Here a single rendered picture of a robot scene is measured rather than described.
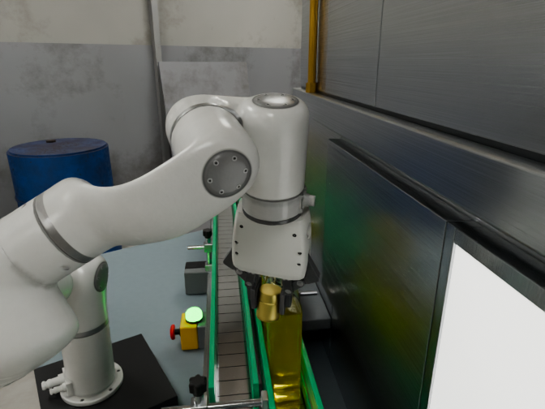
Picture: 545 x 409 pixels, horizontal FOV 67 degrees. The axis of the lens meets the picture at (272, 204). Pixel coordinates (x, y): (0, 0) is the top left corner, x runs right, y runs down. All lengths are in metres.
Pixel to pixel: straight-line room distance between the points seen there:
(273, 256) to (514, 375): 0.28
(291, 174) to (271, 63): 3.79
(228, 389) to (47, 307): 0.47
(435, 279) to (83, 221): 0.36
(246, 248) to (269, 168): 0.13
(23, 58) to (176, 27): 1.18
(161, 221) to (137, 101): 3.30
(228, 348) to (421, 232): 0.58
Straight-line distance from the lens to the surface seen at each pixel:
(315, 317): 1.04
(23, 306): 0.47
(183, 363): 1.13
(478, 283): 0.41
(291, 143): 0.43
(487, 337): 0.42
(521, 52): 0.41
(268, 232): 0.50
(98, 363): 0.96
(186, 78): 3.65
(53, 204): 0.44
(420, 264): 0.50
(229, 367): 0.90
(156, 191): 0.36
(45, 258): 0.45
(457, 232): 0.43
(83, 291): 0.85
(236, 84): 3.85
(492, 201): 0.39
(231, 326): 1.01
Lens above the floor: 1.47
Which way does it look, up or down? 19 degrees down
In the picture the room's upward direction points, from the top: straight up
